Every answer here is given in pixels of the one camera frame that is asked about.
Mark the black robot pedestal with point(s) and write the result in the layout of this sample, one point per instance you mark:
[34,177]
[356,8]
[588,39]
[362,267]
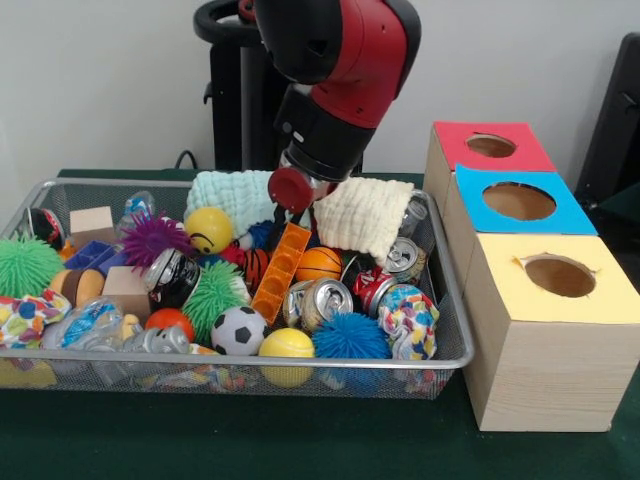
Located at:
[225,110]

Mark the clear mesh bin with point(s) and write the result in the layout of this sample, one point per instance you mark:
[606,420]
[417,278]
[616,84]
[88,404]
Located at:
[445,330]

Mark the small green spiky ball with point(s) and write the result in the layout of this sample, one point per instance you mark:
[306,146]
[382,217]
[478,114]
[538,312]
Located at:
[215,298]

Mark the small soccer ball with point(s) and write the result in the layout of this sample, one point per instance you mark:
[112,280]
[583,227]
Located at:
[239,330]

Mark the green spiky rubber ball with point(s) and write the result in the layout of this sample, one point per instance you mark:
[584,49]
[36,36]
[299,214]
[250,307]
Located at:
[25,265]

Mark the blue spiky rubber ball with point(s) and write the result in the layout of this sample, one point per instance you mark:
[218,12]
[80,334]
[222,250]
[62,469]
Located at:
[350,335]

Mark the cream yellow waffle cloth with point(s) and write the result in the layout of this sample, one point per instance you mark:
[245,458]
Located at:
[370,215]

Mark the purple spiky monster toy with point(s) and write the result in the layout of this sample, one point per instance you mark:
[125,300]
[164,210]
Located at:
[152,238]

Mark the wooden box with three holes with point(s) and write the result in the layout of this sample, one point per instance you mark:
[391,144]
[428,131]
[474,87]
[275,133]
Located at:
[550,370]

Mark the orange plastic toy block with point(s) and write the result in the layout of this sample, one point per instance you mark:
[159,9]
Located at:
[280,272]

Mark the mint green waffle cloth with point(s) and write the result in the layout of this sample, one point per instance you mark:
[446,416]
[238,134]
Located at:
[230,195]

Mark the red crushed soda can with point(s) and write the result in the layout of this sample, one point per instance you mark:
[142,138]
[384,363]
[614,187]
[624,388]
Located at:
[172,278]

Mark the black chair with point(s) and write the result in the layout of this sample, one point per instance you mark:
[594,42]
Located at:
[615,140]

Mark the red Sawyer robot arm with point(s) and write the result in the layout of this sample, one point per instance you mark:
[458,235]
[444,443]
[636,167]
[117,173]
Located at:
[370,50]

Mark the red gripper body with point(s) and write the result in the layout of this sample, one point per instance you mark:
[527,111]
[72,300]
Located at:
[290,188]

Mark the yellow smiley ball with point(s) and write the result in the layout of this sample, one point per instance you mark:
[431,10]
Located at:
[208,230]

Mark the dark green tablecloth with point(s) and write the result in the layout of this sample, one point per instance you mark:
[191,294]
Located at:
[200,440]

